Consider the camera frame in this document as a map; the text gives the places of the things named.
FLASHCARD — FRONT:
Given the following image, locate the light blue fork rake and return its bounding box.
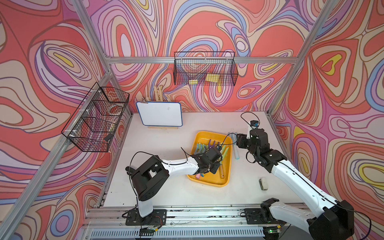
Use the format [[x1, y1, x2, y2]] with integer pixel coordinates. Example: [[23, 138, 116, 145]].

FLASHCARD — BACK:
[[195, 143, 209, 154]]

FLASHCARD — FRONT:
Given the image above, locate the yellow plastic storage tray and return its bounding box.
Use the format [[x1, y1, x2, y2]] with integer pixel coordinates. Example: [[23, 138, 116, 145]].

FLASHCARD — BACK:
[[187, 131, 233, 187]]

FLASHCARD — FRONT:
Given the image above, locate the light blue hand rake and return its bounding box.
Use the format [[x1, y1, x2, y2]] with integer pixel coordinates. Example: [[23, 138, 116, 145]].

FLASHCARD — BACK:
[[229, 133, 240, 160]]

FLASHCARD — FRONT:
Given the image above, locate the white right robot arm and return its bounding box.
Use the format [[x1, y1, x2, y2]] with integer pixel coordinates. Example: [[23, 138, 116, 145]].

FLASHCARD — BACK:
[[236, 129, 355, 240]]

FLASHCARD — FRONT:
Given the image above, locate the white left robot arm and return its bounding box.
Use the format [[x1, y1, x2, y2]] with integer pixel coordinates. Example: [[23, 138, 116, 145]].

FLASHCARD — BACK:
[[126, 145, 223, 218]]

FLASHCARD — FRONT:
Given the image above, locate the small white eraser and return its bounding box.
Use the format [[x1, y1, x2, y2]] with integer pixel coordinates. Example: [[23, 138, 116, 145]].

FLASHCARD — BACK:
[[259, 177, 269, 191]]

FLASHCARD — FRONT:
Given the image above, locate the wooden whiteboard stand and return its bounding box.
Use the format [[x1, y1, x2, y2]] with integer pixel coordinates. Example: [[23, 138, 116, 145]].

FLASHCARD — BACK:
[[148, 126, 179, 130]]

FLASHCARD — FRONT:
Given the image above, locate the blue framed whiteboard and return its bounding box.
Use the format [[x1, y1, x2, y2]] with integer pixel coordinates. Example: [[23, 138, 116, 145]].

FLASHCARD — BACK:
[[136, 102, 183, 127]]

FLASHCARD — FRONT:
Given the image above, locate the yellow sticky note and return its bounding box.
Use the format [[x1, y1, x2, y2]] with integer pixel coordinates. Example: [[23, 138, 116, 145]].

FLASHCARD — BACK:
[[205, 73, 220, 83]]

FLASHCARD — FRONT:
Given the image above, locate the green circuit board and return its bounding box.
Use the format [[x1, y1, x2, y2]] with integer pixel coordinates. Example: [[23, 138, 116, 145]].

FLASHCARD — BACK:
[[139, 228, 158, 237]]

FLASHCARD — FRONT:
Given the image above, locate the purple rake pink handle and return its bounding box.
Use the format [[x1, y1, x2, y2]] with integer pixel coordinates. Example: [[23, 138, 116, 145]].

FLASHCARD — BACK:
[[208, 139, 220, 149]]

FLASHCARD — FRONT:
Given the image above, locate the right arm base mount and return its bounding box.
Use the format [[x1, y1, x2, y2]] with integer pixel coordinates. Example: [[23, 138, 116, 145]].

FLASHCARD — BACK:
[[239, 198, 286, 225]]

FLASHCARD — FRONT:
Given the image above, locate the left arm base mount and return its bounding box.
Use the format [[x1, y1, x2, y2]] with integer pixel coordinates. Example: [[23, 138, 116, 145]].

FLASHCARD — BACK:
[[122, 208, 167, 227]]

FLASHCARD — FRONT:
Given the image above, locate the black wire basket back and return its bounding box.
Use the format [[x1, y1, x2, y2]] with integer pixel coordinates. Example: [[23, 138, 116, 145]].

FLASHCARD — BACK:
[[174, 50, 239, 86]]

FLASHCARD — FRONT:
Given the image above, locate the black wire basket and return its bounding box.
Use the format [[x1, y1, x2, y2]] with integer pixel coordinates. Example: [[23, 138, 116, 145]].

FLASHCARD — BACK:
[[61, 83, 130, 153], [174, 50, 239, 86]]

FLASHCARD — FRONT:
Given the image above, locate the black wire basket left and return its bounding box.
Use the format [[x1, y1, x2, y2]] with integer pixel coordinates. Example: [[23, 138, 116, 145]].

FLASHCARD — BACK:
[[61, 83, 130, 153]]

